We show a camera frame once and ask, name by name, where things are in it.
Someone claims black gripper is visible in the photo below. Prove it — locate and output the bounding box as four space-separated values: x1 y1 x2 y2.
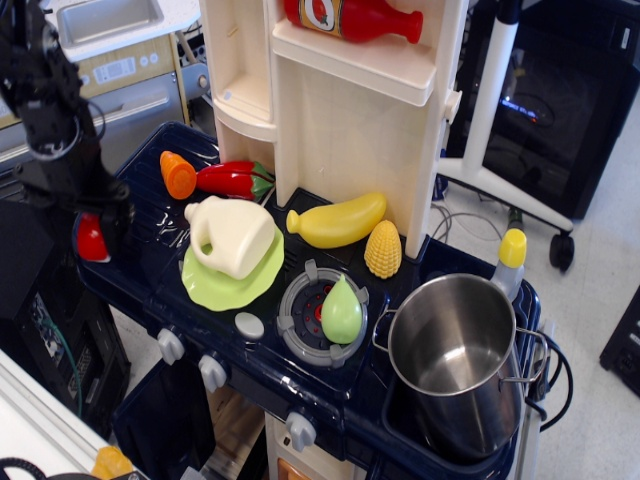
13 138 135 257

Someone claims red and white toy sushi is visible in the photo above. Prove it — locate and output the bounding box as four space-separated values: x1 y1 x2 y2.
76 213 111 263

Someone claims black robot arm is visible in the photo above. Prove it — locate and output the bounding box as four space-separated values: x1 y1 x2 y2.
1 1 134 263

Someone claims stainless steel pot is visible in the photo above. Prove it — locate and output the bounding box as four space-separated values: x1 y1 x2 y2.
372 273 543 463

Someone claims orange toy carrot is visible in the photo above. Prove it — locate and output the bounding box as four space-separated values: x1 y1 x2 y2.
160 150 197 200

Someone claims light green toy plate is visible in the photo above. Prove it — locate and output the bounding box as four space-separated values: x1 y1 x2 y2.
181 229 284 312

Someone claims black computer case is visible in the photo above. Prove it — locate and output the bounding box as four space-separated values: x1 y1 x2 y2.
1 200 130 438

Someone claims cream toy milk jug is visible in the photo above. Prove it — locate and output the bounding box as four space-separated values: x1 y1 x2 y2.
184 196 276 280

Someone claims red toy chili pepper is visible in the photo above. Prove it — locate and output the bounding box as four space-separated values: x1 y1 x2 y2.
196 160 275 200

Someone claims grey toy knob left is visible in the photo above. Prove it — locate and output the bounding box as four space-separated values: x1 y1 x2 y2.
157 328 185 365

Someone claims grey toy knob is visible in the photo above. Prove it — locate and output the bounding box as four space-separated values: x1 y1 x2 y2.
157 328 185 365
198 355 228 393
285 412 317 452

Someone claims grey round toy button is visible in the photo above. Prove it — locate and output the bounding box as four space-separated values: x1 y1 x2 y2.
234 312 265 341

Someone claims grey toy knob middle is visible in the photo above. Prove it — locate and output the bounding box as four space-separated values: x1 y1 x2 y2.
198 355 228 393

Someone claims navy blue toy kitchen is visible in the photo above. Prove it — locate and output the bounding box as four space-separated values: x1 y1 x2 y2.
79 122 539 479

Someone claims grey toy stove burner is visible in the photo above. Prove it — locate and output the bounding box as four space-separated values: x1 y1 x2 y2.
276 260 369 369

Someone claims yellow toy banana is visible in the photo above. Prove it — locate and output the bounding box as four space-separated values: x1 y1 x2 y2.
286 192 387 249

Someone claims cream toy kitchen shelf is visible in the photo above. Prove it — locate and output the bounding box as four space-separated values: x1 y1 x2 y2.
200 1 468 258

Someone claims yellow object bottom left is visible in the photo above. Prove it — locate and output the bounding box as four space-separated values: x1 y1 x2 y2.
91 446 135 480

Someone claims light green toy pear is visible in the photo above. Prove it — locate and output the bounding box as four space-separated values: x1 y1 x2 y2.
321 275 363 345

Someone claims yellow toy corn cob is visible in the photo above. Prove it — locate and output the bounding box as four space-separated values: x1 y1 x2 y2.
364 220 402 279

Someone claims grey toy knob right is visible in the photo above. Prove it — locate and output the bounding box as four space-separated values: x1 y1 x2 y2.
285 412 317 452

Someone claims red toy ketchup bottle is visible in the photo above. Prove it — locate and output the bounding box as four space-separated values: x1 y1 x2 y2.
283 0 423 44

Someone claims white rolling stand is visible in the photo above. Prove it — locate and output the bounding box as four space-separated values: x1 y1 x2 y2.
436 0 576 273

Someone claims yellow capped clear bottle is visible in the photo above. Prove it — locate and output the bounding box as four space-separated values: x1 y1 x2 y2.
491 228 527 302

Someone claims black monitor screen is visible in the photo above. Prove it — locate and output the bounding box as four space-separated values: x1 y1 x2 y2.
445 0 640 220

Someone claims black braided cable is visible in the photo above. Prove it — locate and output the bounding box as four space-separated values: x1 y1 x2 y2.
0 455 51 480

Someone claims black cable by pot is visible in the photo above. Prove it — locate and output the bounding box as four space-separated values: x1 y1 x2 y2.
523 329 575 434

